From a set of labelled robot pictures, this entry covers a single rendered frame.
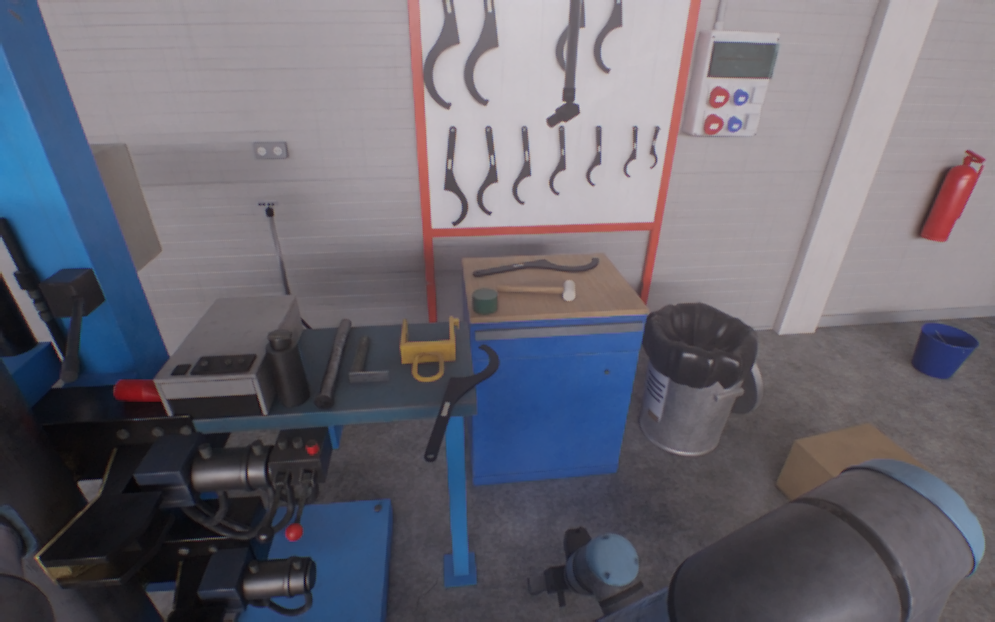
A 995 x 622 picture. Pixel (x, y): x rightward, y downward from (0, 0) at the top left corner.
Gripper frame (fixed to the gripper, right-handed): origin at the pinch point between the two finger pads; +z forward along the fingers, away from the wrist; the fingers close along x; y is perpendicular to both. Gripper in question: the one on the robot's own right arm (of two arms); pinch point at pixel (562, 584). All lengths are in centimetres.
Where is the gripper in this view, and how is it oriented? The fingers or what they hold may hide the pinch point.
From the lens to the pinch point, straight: 131.9
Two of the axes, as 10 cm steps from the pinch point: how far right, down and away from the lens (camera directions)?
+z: -1.9, 6.0, 7.8
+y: 1.1, 8.0, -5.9
